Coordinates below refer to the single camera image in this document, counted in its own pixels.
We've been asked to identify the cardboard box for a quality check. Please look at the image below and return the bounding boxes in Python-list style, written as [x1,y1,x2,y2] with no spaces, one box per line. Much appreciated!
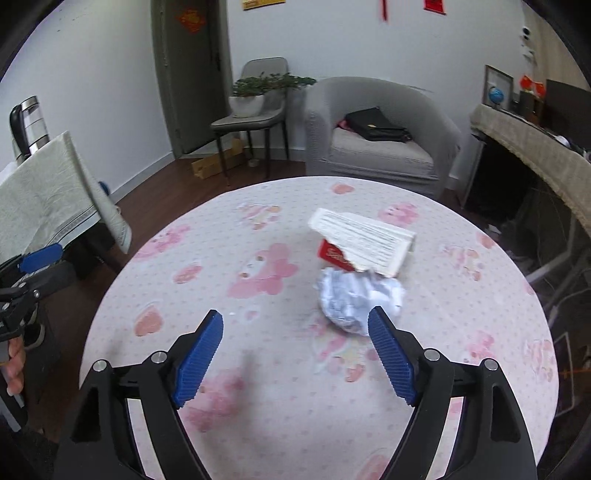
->
[191,137,246,181]

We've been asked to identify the red ornaments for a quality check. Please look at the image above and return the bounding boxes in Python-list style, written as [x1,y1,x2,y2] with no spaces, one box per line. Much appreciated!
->
[519,73,546,96]

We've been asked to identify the grey door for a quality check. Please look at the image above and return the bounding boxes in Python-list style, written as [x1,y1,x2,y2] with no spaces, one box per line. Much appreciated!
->
[151,0,232,161]

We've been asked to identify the black monitor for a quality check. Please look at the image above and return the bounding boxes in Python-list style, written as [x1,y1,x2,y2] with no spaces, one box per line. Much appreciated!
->
[544,78,591,145]

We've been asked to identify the white folded paper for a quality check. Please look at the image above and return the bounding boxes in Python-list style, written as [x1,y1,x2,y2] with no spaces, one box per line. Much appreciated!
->
[307,208,418,279]

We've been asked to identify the red door decoration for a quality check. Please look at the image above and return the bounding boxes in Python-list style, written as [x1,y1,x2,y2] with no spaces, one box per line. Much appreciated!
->
[177,8,206,33]

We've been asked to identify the white security camera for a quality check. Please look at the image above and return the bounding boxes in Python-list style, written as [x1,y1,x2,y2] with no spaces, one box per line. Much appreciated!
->
[519,25,537,59]

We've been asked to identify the paper ball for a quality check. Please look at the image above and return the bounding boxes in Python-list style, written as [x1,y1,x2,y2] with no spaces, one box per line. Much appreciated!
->
[316,268,406,336]

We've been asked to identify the person's left hand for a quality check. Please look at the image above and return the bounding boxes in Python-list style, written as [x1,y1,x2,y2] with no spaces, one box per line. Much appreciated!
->
[1,338,27,397]

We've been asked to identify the potted green plant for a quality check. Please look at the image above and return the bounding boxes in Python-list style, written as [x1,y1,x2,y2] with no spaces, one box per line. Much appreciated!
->
[228,71,318,119]

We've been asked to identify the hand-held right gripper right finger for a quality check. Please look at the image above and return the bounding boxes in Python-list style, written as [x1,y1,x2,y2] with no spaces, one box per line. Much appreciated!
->
[367,306,539,480]

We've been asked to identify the red box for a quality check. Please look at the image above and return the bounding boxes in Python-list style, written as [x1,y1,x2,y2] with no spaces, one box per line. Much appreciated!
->
[318,237,359,273]

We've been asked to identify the desk with beige cloth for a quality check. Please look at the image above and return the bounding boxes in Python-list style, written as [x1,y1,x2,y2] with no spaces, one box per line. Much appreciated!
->
[469,102,591,219]

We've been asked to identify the metal rack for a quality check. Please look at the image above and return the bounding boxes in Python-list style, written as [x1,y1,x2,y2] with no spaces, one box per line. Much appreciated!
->
[525,216,583,315]

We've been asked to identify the framed picture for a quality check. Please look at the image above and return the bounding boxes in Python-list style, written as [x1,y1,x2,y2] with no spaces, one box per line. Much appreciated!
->
[483,64,515,112]

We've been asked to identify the black bag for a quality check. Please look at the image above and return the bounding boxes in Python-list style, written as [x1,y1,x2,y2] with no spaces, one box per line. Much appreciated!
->
[344,106,413,143]

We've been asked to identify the grey dining chair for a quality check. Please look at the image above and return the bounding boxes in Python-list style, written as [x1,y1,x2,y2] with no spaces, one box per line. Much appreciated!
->
[211,56,291,186]

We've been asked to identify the steel electric kettle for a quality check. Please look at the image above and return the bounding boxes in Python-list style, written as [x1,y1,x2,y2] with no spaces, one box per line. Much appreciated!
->
[10,95,52,165]

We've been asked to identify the pink printed tablecloth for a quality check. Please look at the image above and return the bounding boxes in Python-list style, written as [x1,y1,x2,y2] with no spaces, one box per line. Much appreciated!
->
[78,175,567,480]

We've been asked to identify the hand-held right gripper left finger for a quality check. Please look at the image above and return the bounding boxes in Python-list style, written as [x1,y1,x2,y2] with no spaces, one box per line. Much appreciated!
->
[52,309,225,480]

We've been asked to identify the grey armchair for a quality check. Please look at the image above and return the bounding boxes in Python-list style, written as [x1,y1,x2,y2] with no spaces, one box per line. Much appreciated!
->
[302,76,463,200]

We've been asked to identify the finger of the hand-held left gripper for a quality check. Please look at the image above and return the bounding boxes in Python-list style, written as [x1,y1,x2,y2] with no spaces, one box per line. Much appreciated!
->
[0,243,77,296]

